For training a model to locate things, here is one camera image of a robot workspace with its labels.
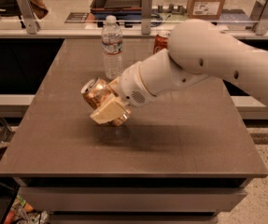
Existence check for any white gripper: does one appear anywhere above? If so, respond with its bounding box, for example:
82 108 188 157
90 62 156 124

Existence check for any orange LaCroix can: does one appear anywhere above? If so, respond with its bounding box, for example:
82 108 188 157
81 77 131 126

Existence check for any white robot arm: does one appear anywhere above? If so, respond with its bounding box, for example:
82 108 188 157
91 20 268 124

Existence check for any red Coca-Cola can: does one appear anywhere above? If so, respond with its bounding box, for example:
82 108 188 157
153 31 170 53

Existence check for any clear plastic water bottle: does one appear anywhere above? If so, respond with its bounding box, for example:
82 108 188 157
101 15 123 80

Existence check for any grey open bin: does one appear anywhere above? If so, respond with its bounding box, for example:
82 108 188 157
89 0 149 13

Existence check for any grey table base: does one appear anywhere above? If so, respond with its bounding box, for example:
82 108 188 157
20 186 247 224

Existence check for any cardboard box with label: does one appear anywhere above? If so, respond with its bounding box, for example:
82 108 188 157
187 0 225 20

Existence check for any colourful trash pile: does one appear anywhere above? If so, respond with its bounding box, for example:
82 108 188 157
3 194 49 224

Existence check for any grey metal bracket middle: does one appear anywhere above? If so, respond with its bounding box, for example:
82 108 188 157
141 0 152 35

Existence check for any grey metal bracket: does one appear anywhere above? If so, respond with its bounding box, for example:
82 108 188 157
141 0 152 35
16 0 40 35
253 0 268 35

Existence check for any grey metal bracket left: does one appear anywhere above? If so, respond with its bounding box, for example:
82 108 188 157
16 0 40 35

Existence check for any grey metal bracket right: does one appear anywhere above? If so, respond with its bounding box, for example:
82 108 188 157
253 0 268 35

